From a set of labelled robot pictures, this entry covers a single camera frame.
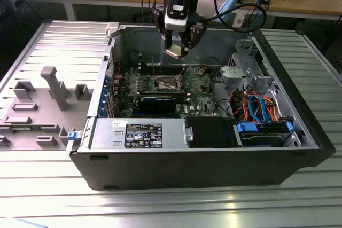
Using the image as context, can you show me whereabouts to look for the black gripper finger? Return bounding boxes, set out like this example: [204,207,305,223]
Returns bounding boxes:
[181,23,207,56]
[152,5,174,50]

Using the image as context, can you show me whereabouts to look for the silver CPU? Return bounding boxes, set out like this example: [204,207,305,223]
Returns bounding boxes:
[163,44,185,59]

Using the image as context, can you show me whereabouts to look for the CPU socket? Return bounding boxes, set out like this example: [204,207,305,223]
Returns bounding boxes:
[151,74,185,93]

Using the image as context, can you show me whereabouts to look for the grey case latch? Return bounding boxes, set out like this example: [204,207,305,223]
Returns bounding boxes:
[105,21,121,39]

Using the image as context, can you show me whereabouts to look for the silver drive cage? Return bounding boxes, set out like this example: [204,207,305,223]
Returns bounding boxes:
[219,38,276,90]

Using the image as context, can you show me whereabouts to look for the green motherboard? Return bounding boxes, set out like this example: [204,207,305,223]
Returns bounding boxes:
[111,62,230,118]

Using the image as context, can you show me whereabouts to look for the black graphics card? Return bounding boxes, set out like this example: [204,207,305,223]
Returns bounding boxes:
[138,95,177,114]

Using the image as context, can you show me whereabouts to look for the black drive bay box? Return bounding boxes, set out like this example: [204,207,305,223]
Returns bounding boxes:
[186,117,236,148]

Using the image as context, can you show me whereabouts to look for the hard disk in blue carrier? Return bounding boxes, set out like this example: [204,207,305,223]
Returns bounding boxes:
[235,121,294,147]

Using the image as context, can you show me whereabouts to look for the silver power supply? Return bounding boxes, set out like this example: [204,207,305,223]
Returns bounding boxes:
[90,117,188,150]

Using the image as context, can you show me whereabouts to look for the black PC case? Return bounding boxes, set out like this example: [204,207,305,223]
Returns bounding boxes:
[65,21,337,192]

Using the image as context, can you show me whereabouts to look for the grey parts rack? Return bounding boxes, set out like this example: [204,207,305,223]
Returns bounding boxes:
[0,66,94,151]

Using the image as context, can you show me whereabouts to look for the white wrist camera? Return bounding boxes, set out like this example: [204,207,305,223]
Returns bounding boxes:
[164,0,189,32]

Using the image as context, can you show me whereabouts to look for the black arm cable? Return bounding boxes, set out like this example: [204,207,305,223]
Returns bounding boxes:
[197,0,268,33]

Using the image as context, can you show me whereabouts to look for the blue wire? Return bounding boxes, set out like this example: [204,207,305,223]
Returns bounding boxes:
[247,93,272,124]

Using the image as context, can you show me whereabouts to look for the orange wire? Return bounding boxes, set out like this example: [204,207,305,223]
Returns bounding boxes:
[232,90,281,122]

